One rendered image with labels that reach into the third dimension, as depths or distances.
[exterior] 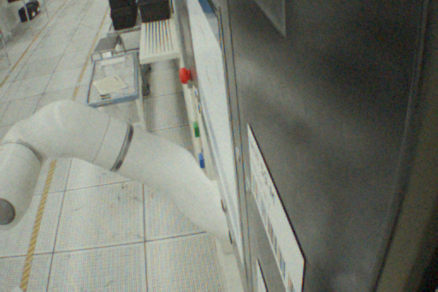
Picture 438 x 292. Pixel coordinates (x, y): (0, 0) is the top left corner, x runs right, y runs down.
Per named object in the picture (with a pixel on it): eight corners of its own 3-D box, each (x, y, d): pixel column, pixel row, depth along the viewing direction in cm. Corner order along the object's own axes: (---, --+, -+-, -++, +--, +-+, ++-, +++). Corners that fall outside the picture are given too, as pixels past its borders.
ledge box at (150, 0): (141, 14, 341) (137, -13, 327) (172, 9, 342) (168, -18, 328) (139, 25, 315) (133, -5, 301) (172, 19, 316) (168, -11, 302)
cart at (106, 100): (101, 102, 383) (89, 57, 357) (151, 91, 389) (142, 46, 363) (95, 159, 302) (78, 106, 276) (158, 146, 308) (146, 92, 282)
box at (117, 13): (114, 24, 447) (109, 3, 433) (137, 20, 449) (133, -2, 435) (111, 32, 422) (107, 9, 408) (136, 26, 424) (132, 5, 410)
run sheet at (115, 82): (91, 83, 312) (90, 81, 312) (117, 73, 321) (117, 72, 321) (101, 96, 289) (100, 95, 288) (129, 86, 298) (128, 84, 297)
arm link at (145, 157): (126, 168, 57) (287, 226, 69) (129, 113, 70) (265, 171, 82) (103, 208, 60) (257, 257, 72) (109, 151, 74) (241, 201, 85)
